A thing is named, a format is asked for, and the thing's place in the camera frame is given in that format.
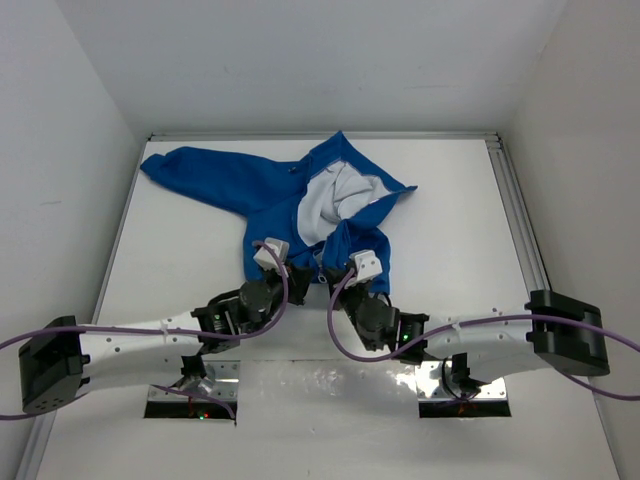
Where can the metal base plate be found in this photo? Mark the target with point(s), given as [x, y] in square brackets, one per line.
[434, 383]
[220, 382]

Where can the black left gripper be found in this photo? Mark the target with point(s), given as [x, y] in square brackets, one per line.
[298, 281]

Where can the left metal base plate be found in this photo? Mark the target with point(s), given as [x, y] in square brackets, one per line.
[220, 382]

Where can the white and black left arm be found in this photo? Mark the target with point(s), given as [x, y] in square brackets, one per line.
[65, 360]

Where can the aluminium frame rail back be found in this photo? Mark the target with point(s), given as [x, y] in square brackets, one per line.
[308, 135]

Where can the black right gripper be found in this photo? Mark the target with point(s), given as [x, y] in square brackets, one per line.
[346, 289]

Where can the aluminium frame rail left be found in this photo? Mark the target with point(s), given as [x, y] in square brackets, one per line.
[42, 427]

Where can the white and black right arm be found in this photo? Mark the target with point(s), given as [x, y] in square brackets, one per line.
[551, 331]

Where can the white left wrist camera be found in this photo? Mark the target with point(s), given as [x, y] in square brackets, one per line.
[271, 254]

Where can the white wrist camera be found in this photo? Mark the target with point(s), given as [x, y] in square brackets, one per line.
[367, 267]
[271, 254]

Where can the blue zip-up jacket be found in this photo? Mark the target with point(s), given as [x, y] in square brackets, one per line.
[327, 205]

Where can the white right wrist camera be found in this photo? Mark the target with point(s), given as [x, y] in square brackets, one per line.
[367, 267]

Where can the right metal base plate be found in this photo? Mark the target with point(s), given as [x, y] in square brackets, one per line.
[434, 383]

